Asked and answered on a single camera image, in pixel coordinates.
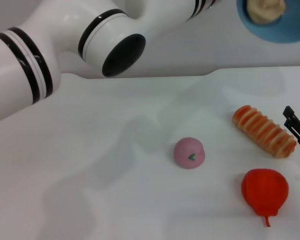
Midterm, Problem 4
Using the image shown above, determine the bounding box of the blue plastic bowl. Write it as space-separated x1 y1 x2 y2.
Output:
236 0 300 44

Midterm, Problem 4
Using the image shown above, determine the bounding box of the pink round pastry green leaf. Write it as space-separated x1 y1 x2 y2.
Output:
173 137 206 170

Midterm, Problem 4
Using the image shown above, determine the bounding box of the red orange persimmon toy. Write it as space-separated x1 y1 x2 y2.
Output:
241 168 290 228

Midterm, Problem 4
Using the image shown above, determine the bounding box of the beige egg yolk pastry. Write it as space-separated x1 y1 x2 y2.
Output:
246 0 287 26

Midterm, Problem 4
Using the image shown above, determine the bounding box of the orange striped bread roll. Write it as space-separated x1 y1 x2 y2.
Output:
232 105 298 159

